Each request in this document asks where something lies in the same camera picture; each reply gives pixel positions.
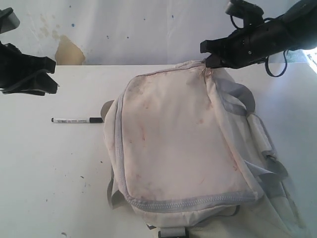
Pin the black and white marker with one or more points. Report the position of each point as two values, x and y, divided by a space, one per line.
87 120

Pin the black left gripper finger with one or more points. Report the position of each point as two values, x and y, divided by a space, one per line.
32 64
38 85

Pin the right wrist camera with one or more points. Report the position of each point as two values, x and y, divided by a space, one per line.
251 14

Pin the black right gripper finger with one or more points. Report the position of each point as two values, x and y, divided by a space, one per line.
213 61

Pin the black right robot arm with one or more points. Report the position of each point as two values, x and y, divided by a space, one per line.
301 22

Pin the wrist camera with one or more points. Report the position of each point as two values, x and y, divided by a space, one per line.
8 20
251 14

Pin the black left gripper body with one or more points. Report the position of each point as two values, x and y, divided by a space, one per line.
14 67

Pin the white fabric backpack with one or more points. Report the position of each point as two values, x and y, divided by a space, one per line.
189 152

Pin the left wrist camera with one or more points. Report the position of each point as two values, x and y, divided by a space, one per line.
8 20

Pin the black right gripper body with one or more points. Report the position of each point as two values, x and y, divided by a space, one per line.
250 45

